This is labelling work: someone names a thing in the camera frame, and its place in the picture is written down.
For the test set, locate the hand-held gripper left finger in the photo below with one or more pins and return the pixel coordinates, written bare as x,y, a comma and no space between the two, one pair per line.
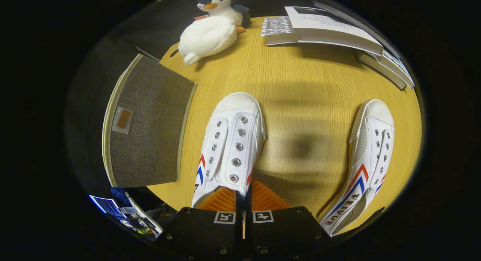
206,234

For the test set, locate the navy white penguin plush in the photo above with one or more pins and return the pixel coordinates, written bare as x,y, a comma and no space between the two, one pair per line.
221,7

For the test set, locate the blue cloth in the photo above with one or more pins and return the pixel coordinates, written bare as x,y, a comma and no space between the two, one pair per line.
120,195

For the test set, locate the white duck plush toy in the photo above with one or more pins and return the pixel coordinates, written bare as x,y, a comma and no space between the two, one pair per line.
206,37

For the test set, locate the grey fabric storage box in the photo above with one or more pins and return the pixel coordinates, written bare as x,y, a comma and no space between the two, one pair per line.
150,122

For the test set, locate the white book with black print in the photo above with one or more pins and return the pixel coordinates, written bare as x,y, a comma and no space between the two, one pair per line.
394,67

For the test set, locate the grey patterned book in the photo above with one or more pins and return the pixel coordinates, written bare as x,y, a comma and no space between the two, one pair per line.
276,26

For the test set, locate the white canvas shoe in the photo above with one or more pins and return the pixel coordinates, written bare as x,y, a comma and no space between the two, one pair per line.
370,148
231,141

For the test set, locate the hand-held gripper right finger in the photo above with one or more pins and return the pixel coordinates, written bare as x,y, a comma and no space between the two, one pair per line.
285,233

